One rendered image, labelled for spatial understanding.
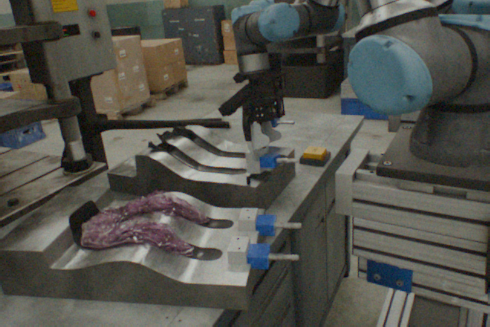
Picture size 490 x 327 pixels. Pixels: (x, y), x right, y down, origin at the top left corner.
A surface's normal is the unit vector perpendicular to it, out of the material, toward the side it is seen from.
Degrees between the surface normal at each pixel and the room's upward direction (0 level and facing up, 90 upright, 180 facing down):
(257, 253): 0
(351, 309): 0
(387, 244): 90
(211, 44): 90
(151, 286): 90
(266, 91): 82
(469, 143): 72
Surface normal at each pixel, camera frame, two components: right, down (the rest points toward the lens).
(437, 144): -0.74, 0.00
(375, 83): -0.82, 0.36
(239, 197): -0.46, 0.34
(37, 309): -0.08, -0.94
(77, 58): 0.88, 0.09
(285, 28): 0.48, 0.07
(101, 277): -0.18, 0.36
